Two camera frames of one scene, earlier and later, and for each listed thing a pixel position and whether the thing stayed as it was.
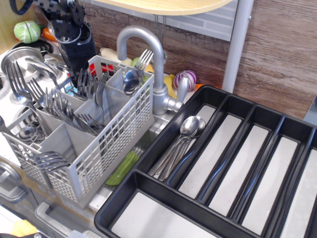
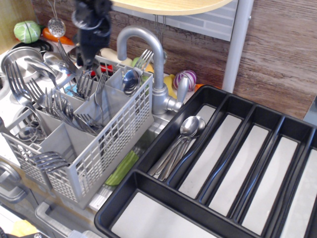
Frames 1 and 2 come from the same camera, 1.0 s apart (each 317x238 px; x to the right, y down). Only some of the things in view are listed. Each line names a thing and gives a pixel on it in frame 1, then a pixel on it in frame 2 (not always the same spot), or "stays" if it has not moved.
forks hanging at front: (49, 161) stays
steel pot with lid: (15, 65) stays
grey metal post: (243, 16) stays
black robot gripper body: (68, 21) → (92, 18)
